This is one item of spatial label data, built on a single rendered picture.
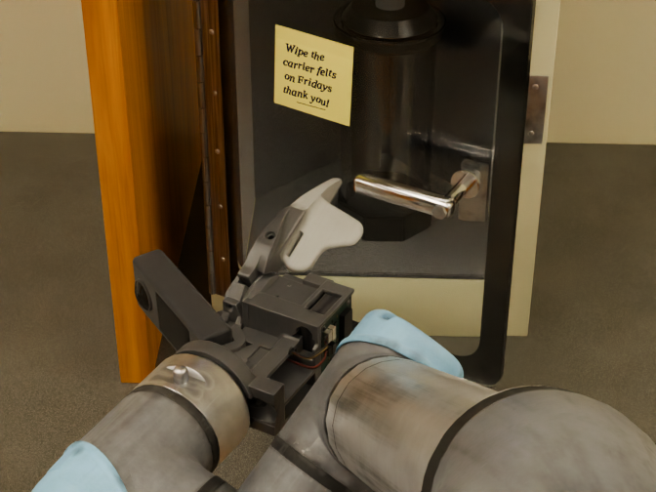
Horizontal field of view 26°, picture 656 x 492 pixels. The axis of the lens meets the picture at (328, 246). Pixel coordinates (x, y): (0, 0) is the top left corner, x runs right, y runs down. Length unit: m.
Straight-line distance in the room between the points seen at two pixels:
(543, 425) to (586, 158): 1.26
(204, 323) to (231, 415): 0.08
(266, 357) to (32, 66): 0.92
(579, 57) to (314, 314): 0.87
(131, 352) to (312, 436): 0.54
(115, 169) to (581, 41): 0.71
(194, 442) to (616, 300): 0.72
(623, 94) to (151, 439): 1.05
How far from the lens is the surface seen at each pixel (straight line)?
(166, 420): 0.90
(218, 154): 1.32
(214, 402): 0.92
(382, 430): 0.70
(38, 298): 1.53
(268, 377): 0.96
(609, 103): 1.81
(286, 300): 1.00
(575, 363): 1.43
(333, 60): 1.20
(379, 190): 1.18
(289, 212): 1.04
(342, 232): 1.03
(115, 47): 1.20
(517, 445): 0.51
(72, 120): 1.85
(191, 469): 0.89
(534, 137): 1.33
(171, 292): 1.02
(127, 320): 1.35
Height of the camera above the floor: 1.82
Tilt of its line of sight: 34 degrees down
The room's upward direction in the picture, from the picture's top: straight up
